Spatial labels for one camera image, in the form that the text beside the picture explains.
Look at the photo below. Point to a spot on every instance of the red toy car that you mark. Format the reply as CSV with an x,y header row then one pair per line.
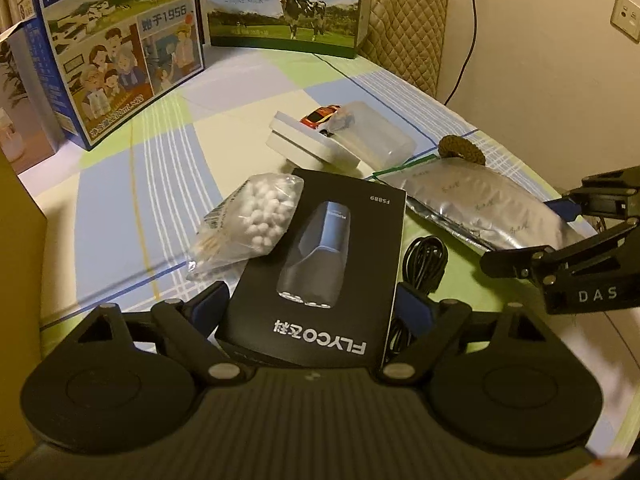
x,y
320,115

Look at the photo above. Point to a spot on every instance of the silver foil bag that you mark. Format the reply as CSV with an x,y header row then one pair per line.
x,y
480,205

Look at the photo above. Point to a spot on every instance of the brown pine cone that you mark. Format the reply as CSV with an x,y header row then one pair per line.
x,y
460,149

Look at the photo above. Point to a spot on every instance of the clear plastic case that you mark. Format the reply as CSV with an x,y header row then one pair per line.
x,y
380,135

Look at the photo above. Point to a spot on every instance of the clear bag of cotton balls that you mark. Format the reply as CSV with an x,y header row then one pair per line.
x,y
260,215

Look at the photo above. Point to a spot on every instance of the brown cardboard box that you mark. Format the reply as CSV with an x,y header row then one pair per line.
x,y
20,240

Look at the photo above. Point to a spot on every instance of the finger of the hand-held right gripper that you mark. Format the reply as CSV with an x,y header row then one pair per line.
x,y
507,262
560,208

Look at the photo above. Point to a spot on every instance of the green cow milk box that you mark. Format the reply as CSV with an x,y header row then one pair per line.
x,y
280,5

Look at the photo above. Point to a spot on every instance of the beige quilted chair cover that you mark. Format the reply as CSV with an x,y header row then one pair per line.
x,y
405,20

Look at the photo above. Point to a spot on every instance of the black shaver box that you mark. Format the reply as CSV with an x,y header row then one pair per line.
x,y
325,260

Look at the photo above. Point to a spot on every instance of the blue milk carton box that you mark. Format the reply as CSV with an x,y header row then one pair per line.
x,y
110,60

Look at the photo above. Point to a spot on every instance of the white plug adapter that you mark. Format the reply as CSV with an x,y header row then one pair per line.
x,y
305,145

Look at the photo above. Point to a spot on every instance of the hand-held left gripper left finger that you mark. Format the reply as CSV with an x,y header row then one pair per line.
x,y
212,302

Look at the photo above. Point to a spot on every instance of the beige wall socket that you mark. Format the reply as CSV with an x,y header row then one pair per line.
x,y
627,17

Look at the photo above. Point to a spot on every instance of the white appliance box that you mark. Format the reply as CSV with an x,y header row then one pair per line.
x,y
25,110

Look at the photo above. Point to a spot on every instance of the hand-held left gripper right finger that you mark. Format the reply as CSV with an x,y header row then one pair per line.
x,y
415,302

